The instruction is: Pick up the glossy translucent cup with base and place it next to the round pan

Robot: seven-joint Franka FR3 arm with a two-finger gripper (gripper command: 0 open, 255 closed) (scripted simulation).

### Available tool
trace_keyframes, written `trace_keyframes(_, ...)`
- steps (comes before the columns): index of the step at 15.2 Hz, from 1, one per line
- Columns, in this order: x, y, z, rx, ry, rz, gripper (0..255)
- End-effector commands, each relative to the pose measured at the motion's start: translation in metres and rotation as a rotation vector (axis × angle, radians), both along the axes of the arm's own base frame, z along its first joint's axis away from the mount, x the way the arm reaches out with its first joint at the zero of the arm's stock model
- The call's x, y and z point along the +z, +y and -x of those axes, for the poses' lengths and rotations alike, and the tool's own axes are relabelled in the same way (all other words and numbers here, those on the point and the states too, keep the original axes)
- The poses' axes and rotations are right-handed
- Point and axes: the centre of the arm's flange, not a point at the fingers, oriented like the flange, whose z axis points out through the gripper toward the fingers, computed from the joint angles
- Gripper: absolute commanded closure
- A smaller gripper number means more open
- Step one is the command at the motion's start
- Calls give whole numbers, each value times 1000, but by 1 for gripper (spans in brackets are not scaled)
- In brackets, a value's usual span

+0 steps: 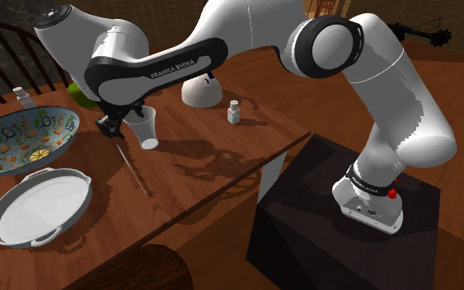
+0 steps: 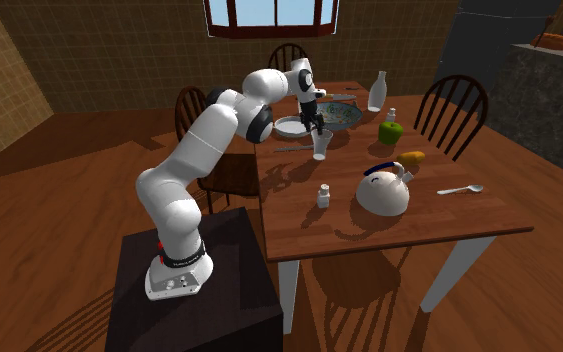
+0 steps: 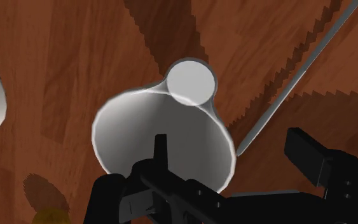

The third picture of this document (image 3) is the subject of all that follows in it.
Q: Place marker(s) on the grey slender rod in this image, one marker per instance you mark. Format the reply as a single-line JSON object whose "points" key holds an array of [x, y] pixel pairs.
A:
{"points": [[290, 86]]}

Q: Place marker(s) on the yellow round object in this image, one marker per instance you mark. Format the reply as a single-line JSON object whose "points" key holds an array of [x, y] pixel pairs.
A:
{"points": [[50, 217]]}

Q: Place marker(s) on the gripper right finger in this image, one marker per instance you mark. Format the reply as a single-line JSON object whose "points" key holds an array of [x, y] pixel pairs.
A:
{"points": [[336, 167]]}

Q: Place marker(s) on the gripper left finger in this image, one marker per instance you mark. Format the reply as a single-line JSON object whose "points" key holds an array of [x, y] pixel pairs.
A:
{"points": [[166, 192]]}

